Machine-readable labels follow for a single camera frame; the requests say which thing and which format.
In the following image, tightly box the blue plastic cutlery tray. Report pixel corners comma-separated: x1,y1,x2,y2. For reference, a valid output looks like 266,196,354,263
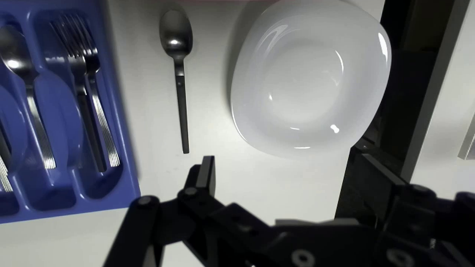
0,0,143,226

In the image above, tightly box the silver table knife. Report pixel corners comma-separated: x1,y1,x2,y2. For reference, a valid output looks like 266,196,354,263
0,118,14,195

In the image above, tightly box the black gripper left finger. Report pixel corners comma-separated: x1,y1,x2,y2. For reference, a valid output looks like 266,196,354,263
102,155,280,267

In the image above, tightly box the white square plate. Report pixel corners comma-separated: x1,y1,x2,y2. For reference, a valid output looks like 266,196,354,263
229,0,394,161

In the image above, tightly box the silver metal spoon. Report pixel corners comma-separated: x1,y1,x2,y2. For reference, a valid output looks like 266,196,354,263
159,7,195,156
0,24,59,173

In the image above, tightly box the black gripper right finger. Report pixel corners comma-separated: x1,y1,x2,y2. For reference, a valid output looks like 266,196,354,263
352,152,475,267

